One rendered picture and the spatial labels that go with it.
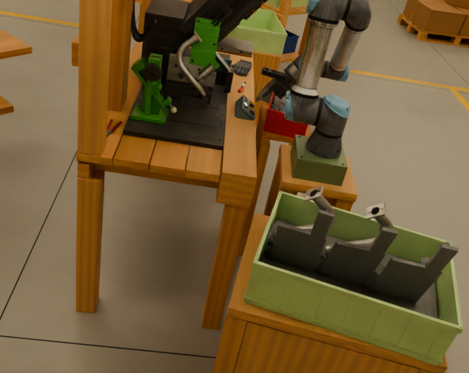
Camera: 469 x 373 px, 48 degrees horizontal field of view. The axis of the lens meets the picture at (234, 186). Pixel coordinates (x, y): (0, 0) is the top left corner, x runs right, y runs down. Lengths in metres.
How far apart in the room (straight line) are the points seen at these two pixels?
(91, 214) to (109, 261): 0.70
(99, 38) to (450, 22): 6.97
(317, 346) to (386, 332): 0.21
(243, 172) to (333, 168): 0.38
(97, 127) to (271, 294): 0.89
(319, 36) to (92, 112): 0.89
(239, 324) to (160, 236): 1.47
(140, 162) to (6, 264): 1.12
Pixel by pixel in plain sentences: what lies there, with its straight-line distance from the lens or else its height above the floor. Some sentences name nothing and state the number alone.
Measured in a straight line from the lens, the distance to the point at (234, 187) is 2.07.
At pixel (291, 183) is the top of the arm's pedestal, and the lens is 2.16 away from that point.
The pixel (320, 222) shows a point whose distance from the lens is 1.53.
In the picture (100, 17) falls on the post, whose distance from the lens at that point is 1.85.
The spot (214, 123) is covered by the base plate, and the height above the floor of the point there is 0.90.
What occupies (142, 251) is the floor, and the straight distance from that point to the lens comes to 2.96.
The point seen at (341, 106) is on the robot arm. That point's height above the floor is 1.17.
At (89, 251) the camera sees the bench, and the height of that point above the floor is 0.39.
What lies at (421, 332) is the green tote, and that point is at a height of 0.90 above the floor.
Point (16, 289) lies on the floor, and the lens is 2.78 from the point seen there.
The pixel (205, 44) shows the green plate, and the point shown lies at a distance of 2.49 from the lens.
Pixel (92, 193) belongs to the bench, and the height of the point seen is 0.70.
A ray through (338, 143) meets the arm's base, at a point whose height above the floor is 1.01.
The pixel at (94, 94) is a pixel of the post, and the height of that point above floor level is 1.13.
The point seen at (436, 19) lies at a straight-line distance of 8.27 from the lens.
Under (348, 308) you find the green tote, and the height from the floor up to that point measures 0.90.
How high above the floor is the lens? 1.98
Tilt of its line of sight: 33 degrees down
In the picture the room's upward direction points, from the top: 12 degrees clockwise
